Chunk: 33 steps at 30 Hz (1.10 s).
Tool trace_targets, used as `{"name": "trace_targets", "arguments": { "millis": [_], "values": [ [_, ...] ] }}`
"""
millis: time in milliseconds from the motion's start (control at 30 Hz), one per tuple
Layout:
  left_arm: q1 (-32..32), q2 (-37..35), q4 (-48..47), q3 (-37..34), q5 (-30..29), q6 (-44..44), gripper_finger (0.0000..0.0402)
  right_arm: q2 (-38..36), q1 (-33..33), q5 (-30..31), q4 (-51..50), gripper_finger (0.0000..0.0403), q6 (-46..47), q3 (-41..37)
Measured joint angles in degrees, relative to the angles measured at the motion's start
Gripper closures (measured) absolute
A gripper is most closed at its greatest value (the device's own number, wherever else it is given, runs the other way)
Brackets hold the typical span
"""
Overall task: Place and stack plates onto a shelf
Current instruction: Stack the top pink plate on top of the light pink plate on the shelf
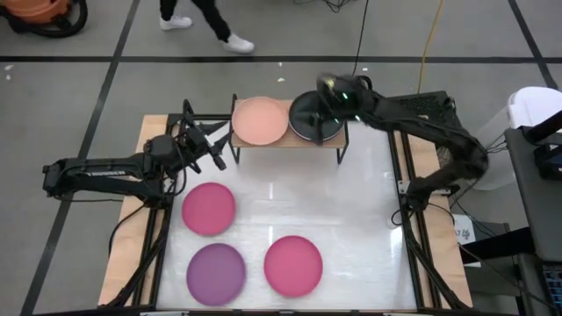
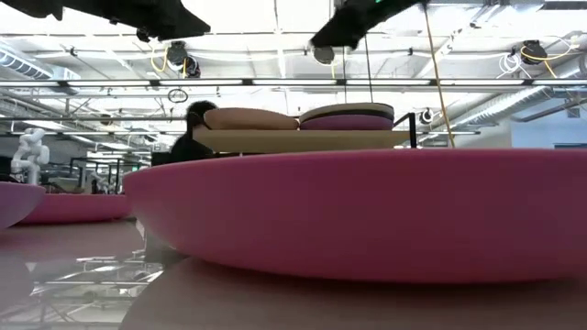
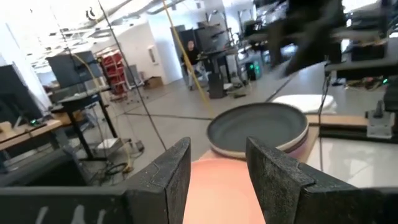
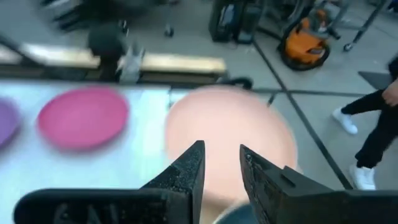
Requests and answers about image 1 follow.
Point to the white trash bin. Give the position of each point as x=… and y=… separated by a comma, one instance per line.
x=533, y=105

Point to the person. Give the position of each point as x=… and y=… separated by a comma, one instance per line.
x=215, y=19

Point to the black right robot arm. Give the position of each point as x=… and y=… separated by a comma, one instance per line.
x=439, y=131

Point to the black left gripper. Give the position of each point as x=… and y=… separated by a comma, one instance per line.
x=175, y=153

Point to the black metal table frame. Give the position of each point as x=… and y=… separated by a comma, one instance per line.
x=175, y=117

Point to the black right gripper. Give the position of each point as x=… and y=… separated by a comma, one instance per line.
x=351, y=98

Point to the backlit keyboard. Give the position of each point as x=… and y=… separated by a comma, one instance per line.
x=553, y=285

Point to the black computer box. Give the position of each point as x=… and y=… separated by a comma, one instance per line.
x=430, y=103

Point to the yellow tag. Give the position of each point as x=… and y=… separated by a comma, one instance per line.
x=327, y=81

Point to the dark grey plate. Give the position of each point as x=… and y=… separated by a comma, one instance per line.
x=300, y=109

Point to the purple plate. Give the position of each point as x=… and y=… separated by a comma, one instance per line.
x=215, y=274

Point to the black device box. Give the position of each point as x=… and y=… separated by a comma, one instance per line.
x=549, y=160

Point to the wooden shelf with black frame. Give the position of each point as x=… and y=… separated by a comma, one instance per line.
x=287, y=143

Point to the pink plate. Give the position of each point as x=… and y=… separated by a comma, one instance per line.
x=293, y=266
x=208, y=210

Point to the white paper label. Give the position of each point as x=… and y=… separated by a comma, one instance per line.
x=464, y=228

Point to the person's white shoe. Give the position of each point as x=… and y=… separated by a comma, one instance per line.
x=175, y=23
x=239, y=44

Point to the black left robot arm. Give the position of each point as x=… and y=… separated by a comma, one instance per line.
x=88, y=175

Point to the orange shop vacuum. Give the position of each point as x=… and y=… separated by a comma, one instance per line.
x=35, y=9

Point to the peach plate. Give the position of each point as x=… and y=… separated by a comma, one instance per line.
x=260, y=120

